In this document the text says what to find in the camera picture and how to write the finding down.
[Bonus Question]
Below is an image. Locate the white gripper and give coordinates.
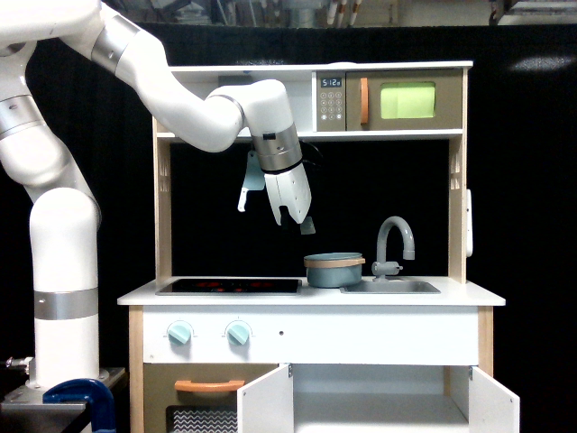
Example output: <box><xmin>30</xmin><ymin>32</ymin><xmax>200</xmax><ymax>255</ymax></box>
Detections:
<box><xmin>264</xmin><ymin>163</ymin><xmax>316</xmax><ymax>235</ymax></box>

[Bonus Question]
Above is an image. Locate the grey-blue toy pot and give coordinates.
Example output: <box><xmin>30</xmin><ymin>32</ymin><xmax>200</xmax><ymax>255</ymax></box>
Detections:
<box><xmin>304</xmin><ymin>253</ymin><xmax>365</xmax><ymax>289</ymax></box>

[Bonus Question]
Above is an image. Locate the wooden toy kitchen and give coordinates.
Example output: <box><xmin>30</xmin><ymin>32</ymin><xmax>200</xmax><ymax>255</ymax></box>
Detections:
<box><xmin>120</xmin><ymin>60</ymin><xmax>504</xmax><ymax>432</ymax></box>

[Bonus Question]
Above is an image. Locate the left white cabinet door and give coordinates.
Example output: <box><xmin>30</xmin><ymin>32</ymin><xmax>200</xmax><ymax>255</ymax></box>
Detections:
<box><xmin>236</xmin><ymin>364</ymin><xmax>295</xmax><ymax>433</ymax></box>

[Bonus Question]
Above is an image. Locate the white cabinet door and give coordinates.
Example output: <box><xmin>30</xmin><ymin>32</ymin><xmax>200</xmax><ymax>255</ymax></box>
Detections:
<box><xmin>236</xmin><ymin>364</ymin><xmax>295</xmax><ymax>433</ymax></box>
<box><xmin>444</xmin><ymin>366</ymin><xmax>520</xmax><ymax>433</ymax></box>

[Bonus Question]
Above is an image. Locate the right white cabinet door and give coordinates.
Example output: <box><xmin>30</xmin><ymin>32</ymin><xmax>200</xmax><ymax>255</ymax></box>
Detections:
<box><xmin>444</xmin><ymin>366</ymin><xmax>520</xmax><ymax>433</ymax></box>

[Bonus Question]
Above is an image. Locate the toy cleaver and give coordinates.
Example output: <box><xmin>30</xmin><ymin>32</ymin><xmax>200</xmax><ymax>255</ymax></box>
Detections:
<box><xmin>237</xmin><ymin>151</ymin><xmax>265</xmax><ymax>212</ymax></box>

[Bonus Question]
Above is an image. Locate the grey toy sink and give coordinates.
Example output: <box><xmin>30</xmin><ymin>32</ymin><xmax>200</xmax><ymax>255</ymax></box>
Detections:
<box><xmin>341</xmin><ymin>281</ymin><xmax>441</xmax><ymax>294</ymax></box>

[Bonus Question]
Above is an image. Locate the grey toy faucet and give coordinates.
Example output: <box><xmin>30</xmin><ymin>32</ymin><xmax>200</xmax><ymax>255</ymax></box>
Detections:
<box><xmin>371</xmin><ymin>216</ymin><xmax>416</xmax><ymax>280</ymax></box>

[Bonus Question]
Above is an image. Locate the right mint stove knob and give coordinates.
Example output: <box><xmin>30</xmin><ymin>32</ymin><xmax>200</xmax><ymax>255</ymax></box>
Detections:
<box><xmin>224</xmin><ymin>320</ymin><xmax>252</xmax><ymax>346</ymax></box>

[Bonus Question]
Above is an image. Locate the mint stove knob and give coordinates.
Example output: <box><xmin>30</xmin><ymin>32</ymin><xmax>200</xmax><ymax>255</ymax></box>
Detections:
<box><xmin>167</xmin><ymin>320</ymin><xmax>193</xmax><ymax>346</ymax></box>
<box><xmin>224</xmin><ymin>320</ymin><xmax>252</xmax><ymax>346</ymax></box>

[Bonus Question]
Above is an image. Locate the black toy stovetop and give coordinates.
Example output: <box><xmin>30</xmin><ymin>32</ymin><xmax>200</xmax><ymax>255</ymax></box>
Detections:
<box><xmin>156</xmin><ymin>277</ymin><xmax>301</xmax><ymax>296</ymax></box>

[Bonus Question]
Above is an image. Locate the left mint stove knob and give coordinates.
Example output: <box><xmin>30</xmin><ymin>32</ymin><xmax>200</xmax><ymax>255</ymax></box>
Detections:
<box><xmin>167</xmin><ymin>320</ymin><xmax>193</xmax><ymax>346</ymax></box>

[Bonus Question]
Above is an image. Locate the grey toy range hood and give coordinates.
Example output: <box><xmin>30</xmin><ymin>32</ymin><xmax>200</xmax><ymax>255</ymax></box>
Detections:
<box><xmin>218</xmin><ymin>75</ymin><xmax>255</xmax><ymax>88</ymax></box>

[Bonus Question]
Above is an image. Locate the white side holder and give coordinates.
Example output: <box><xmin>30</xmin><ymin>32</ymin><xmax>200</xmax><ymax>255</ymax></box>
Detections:
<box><xmin>465</xmin><ymin>189</ymin><xmax>473</xmax><ymax>258</ymax></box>

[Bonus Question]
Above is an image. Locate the toy microwave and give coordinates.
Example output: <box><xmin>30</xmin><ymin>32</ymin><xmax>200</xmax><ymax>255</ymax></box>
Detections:
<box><xmin>316</xmin><ymin>69</ymin><xmax>463</xmax><ymax>132</ymax></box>

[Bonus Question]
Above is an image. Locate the toy oven door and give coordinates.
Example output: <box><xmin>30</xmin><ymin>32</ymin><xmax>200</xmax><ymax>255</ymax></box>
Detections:
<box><xmin>143</xmin><ymin>364</ymin><xmax>277</xmax><ymax>432</ymax></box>

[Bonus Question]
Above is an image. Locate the blue clamp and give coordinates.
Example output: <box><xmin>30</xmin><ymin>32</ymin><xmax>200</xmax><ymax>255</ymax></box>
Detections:
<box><xmin>42</xmin><ymin>379</ymin><xmax>116</xmax><ymax>433</ymax></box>

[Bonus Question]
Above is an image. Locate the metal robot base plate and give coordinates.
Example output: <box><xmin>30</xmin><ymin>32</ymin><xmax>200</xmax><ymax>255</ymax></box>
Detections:
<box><xmin>1</xmin><ymin>357</ymin><xmax>128</xmax><ymax>432</ymax></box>

